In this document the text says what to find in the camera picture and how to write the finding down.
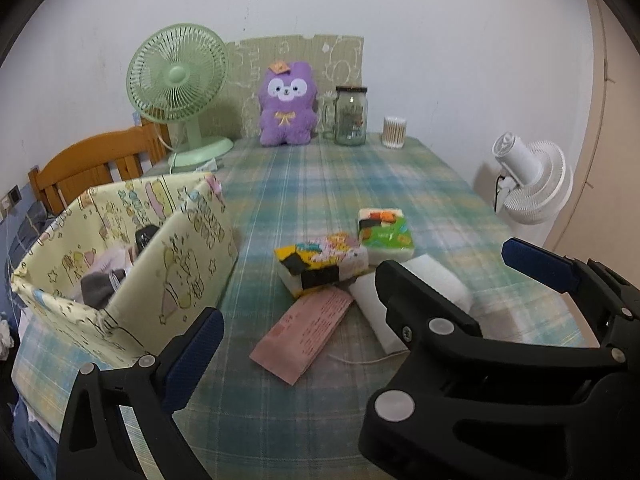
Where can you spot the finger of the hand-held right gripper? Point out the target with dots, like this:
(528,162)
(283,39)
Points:
(537,262)
(450,340)

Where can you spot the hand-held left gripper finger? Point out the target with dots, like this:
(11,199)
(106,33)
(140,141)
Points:
(192,360)

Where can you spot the white towel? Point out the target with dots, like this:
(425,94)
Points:
(440,285)

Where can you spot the yellow cartoon print storage box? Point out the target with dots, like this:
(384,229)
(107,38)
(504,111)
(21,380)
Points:
(185,270)

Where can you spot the pink packet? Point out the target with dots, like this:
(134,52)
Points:
(305,335)

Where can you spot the green tissue pack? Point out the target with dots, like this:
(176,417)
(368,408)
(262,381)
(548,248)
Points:
(387,240)

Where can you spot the grey sock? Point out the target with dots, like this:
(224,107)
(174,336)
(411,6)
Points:
(97,287)

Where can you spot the cartoon print tissue pack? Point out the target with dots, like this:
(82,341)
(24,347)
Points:
(320,260)

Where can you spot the white standing fan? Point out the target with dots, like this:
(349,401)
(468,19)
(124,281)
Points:
(535,175)

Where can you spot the beige door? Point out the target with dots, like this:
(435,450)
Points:
(620,135)

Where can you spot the blue bedsheet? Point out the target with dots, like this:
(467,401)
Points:
(30,440)

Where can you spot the crumpled white cloth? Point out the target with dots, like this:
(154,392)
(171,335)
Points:
(4,335)

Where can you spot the plaid tablecloth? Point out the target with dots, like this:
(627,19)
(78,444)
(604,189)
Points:
(300,200)

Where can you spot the cotton swab container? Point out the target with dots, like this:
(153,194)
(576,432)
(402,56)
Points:
(395,132)

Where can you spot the wooden bed headboard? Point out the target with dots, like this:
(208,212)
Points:
(80,157)

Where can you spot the glass jar mug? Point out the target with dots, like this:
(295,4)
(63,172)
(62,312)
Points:
(350,120)

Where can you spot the purple plush toy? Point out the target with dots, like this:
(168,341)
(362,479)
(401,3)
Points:
(285,115)

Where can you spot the patterned green cardboard board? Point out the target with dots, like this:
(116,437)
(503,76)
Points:
(345,60)

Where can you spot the green desk fan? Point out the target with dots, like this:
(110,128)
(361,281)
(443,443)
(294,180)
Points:
(175,74)

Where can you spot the wall socket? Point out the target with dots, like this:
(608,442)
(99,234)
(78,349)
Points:
(14,194)

